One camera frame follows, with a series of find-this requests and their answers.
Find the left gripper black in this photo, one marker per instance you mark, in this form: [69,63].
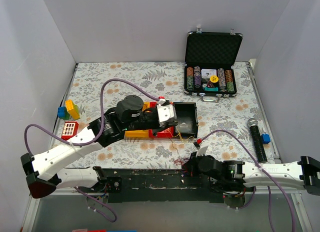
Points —
[161,125]

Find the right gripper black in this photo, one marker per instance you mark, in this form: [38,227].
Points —
[189,163]

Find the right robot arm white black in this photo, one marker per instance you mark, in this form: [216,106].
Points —
[235,176]

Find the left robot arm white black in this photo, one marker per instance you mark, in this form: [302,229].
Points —
[48,171]

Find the red plastic bin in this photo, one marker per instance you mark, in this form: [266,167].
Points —
[168,133]

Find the black plastic bin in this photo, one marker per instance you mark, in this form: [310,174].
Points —
[187,119]

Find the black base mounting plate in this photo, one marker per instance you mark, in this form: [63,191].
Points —
[142,185]

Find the yellow plastic bin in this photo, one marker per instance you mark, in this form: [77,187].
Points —
[140,133]

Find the floral patterned table mat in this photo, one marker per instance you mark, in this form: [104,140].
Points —
[224,122]

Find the black poker chip case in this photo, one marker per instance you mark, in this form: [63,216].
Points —
[208,64]

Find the black handheld microphone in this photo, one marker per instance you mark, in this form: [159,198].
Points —
[252,124]

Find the small blue block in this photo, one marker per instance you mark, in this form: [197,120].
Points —
[265,138]

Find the red white toy brick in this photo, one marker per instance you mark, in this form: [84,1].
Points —
[70,129]

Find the stacked colourful toy bricks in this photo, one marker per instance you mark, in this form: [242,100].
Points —
[69,111]

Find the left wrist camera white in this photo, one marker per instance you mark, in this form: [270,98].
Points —
[166,113]

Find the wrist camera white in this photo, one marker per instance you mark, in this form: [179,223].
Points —
[166,113]
[201,146]

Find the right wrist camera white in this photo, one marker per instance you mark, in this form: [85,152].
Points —
[201,146]

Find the aluminium frame rail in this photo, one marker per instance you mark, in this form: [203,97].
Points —
[64,191]

